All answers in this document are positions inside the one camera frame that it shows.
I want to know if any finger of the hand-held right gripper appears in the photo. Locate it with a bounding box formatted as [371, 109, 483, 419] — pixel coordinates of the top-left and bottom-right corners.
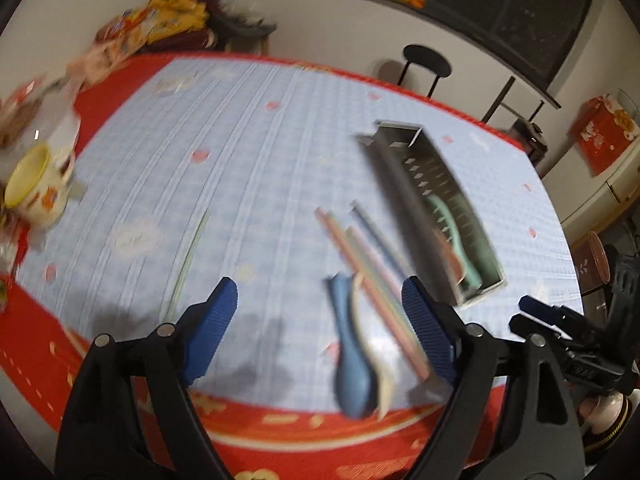
[509, 311, 576, 356]
[519, 295, 601, 335]

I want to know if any green chopstick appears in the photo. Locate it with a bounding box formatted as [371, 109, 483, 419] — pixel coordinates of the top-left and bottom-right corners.
[327, 215, 431, 361]
[167, 209, 212, 313]

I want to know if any pale pink snack packet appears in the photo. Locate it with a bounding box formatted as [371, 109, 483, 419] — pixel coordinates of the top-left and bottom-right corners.
[66, 40, 132, 92]

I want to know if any blue plaid table mat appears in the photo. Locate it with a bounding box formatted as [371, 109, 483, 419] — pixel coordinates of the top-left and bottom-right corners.
[15, 54, 585, 418]

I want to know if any beige spoon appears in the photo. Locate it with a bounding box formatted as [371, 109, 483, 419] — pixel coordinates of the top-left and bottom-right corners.
[350, 275, 397, 417]

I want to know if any pink spoon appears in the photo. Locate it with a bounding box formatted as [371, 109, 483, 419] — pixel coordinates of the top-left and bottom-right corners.
[434, 239, 469, 287]

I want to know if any pink chopstick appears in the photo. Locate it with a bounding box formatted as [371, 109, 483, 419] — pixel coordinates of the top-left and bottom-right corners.
[314, 207, 436, 382]
[346, 226, 423, 341]

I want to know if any dark window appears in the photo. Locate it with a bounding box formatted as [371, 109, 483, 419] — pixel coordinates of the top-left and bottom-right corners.
[344, 0, 603, 111]

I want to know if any yellow printed mug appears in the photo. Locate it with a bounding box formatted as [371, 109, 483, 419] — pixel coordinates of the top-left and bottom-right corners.
[3, 141, 77, 232]

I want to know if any brown snack packet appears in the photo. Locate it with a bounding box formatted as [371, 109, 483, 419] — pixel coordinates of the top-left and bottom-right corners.
[0, 79, 47, 150]

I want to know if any white cabinet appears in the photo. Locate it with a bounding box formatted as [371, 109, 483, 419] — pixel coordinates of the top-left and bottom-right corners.
[542, 149, 640, 242]

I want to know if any black round stool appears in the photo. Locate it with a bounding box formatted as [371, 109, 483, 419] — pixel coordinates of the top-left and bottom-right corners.
[396, 43, 454, 102]

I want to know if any blue chopstick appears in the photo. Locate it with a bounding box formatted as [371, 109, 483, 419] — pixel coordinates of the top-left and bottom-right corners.
[350, 201, 411, 281]

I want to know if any green spoon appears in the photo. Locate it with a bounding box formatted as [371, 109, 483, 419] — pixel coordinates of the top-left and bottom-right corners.
[425, 194, 484, 294]

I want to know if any black shelf bracket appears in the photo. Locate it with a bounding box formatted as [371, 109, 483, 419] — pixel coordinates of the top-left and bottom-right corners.
[481, 75, 547, 127]

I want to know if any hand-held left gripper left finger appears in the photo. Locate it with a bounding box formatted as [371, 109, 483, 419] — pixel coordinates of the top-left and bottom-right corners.
[57, 276, 239, 480]

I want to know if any clear plastic container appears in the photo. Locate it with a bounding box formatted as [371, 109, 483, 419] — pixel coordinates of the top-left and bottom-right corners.
[30, 76, 82, 173]

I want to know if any blue spoon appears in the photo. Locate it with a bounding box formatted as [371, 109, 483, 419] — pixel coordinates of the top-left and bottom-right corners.
[326, 273, 382, 419]

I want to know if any red patterned bucket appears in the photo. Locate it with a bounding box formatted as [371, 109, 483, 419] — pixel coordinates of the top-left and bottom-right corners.
[570, 231, 612, 292]

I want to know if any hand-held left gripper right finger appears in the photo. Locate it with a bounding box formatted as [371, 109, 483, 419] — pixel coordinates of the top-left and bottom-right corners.
[401, 275, 587, 480]

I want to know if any metal utensil tray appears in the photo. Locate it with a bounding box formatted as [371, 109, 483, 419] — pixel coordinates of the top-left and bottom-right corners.
[354, 119, 508, 308]

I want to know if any black appliance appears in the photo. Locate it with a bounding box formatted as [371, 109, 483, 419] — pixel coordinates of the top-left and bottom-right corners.
[509, 116, 549, 164]

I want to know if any yellow snack packet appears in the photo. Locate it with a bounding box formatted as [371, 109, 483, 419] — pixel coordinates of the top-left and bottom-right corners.
[135, 0, 211, 46]

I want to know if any red orange snack packet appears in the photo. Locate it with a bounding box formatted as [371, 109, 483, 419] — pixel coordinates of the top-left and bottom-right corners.
[94, 7, 151, 56]

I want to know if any red gift box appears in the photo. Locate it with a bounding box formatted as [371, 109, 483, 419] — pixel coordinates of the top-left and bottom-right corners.
[569, 93, 640, 177]

